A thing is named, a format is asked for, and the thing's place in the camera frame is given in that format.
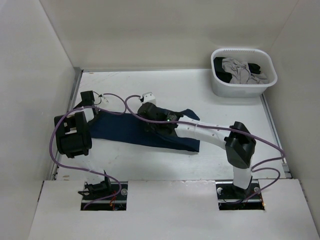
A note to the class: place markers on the dark blue denim trousers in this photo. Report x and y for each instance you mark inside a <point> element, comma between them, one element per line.
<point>126,128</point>

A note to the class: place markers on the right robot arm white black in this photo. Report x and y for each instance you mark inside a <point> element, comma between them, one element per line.
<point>239,148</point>

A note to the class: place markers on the white plastic laundry basket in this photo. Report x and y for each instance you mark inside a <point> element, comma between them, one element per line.
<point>250,55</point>

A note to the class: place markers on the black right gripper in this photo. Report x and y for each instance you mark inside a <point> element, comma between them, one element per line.
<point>148,127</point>

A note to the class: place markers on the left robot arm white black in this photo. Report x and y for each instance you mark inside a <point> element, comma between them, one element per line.
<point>73,139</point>

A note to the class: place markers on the black garment in basket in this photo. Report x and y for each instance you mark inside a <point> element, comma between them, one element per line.
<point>226,76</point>

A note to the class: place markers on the grey garment in basket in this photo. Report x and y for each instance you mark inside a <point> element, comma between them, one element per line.
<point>244,73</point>

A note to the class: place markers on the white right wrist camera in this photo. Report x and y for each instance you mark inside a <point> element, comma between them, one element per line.
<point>148,97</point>

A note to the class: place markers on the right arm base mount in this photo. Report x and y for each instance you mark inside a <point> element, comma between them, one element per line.
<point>233,198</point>

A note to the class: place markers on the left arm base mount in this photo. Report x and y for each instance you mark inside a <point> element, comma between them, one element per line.
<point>117,197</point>

